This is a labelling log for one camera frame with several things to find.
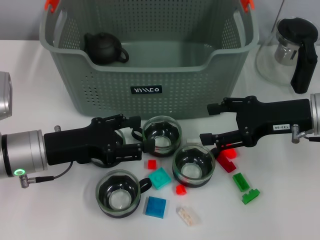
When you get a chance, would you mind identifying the dark red translucent brick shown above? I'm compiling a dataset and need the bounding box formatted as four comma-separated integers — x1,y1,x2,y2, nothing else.
216,152,237,173

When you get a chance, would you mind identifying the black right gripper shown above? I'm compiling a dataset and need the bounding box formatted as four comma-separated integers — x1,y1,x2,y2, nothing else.
199,95,314,152

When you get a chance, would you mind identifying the bright red brick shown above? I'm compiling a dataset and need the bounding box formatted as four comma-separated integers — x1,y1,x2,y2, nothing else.
219,147,237,160

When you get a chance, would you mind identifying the teal square brick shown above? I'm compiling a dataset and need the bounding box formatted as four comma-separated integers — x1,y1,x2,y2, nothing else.
148,166,172,190

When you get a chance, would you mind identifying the arm cable with connector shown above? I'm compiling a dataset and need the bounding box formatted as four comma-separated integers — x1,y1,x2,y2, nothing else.
19,161,74,188
291,124,320,144

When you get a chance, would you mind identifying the grey-green perforated storage bin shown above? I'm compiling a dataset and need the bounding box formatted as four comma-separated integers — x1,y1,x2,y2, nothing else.
39,0,260,120

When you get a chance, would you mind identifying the right arm cable with connector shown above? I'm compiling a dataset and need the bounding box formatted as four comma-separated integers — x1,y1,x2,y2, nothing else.
291,124,320,144

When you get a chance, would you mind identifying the glass teacup with black sleeve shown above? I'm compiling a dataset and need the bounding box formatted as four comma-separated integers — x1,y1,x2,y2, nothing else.
131,115,183,158
95,169,153,219
172,142,216,188
91,128,127,169

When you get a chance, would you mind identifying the blue four-stud brick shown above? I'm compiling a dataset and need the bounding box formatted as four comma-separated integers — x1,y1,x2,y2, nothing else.
142,196,168,220

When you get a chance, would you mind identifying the glass pitcher with black handle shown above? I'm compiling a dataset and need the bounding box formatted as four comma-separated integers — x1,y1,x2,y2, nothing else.
255,16,320,95

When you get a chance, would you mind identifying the dark clay teapot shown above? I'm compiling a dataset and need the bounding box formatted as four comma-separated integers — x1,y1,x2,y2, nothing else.
83,31,130,66

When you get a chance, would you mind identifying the orange bin handle clip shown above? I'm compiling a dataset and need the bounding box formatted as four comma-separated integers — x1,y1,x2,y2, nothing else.
44,0,60,13
240,0,255,13

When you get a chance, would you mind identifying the green stepped brick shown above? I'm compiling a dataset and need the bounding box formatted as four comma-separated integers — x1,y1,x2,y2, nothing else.
241,188,261,206

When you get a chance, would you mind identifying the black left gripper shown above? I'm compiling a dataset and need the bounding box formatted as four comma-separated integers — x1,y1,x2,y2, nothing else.
43,113,157,169

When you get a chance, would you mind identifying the green rectangular brick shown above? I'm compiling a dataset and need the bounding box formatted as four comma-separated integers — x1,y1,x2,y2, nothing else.
232,172,252,193

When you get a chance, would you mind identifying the left arm cable with connector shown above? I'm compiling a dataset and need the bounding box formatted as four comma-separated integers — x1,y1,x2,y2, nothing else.
19,161,74,188

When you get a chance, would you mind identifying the long clear white brick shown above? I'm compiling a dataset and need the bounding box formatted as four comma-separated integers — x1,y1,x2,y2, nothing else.
175,205,202,227

